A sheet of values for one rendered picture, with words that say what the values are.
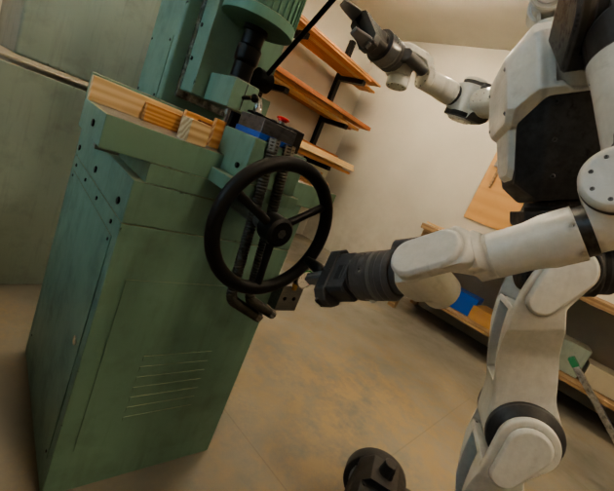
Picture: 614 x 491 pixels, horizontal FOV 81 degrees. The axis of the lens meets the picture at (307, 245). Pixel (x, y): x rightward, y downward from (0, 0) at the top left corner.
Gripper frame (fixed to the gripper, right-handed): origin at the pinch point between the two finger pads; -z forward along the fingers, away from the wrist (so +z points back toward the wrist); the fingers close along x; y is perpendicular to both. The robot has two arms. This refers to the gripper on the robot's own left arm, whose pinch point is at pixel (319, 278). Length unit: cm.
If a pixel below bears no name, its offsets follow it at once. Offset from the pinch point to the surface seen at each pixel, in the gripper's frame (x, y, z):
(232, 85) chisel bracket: 31.2, 34.2, -17.1
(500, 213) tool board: 241, -222, -59
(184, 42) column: 43, 48, -33
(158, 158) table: 3.6, 35.1, -16.7
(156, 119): 16, 40, -27
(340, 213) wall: 253, -193, -243
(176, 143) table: 7.7, 34.7, -14.8
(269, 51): 62, 32, -28
